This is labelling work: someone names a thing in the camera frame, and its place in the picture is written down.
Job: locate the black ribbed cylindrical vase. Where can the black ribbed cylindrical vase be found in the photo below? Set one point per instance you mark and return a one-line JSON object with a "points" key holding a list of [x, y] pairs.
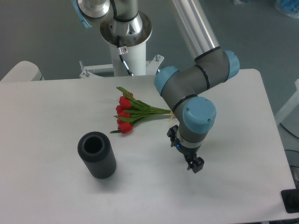
{"points": [[96, 152]]}

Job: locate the red tulip bouquet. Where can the red tulip bouquet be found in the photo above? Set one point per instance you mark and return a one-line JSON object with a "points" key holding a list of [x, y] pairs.
{"points": [[130, 112]]}

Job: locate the white furniture at right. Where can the white furniture at right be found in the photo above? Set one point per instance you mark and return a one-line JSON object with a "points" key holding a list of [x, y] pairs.
{"points": [[289, 106]]}

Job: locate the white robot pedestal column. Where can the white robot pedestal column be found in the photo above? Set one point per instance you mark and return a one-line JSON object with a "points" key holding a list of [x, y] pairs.
{"points": [[127, 41]]}

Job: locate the black device at table edge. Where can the black device at table edge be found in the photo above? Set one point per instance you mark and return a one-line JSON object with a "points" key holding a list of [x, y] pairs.
{"points": [[291, 200]]}

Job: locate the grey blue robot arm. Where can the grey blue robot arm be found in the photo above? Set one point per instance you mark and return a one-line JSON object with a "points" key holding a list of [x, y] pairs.
{"points": [[180, 89]]}

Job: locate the white rounded chair back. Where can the white rounded chair back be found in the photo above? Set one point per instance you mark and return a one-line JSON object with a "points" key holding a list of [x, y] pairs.
{"points": [[23, 71]]}

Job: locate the white metal base frame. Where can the white metal base frame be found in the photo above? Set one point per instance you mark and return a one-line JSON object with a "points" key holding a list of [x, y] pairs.
{"points": [[107, 70]]}

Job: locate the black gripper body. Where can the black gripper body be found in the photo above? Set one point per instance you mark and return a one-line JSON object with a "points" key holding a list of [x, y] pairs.
{"points": [[188, 149]]}

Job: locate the blue plastic bag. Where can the blue plastic bag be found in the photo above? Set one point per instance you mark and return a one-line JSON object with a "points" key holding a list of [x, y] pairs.
{"points": [[288, 7]]}

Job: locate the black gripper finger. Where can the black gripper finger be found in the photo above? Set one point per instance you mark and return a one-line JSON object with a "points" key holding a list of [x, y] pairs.
{"points": [[198, 164], [189, 160]]}

